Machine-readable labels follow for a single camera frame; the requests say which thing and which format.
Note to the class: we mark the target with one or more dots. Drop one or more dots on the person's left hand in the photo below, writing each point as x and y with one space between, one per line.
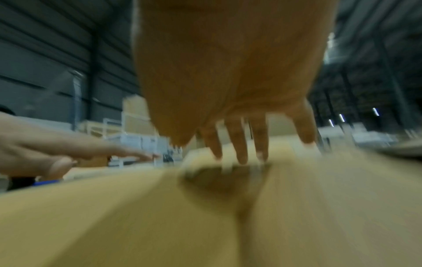
33 146

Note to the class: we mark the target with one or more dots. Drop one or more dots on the person's right hand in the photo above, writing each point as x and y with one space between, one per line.
230 52

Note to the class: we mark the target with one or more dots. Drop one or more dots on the carton with orange label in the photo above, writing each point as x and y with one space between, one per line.
132 213

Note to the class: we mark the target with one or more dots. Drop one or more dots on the distant white shelf rack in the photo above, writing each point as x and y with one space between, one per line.
132 130

